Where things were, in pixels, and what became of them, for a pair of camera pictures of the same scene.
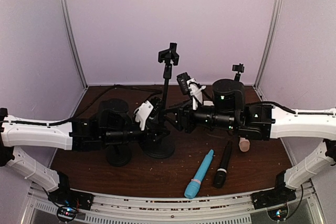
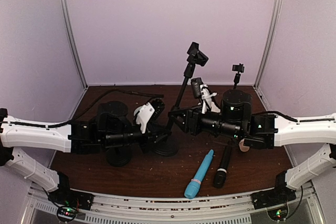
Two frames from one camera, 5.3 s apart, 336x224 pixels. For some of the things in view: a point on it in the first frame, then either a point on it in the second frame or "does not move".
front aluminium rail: x=308 y=209 does not move
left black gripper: x=151 y=131 does not move
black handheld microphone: x=220 y=176 does not move
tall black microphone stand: x=163 y=145 → x=168 y=146
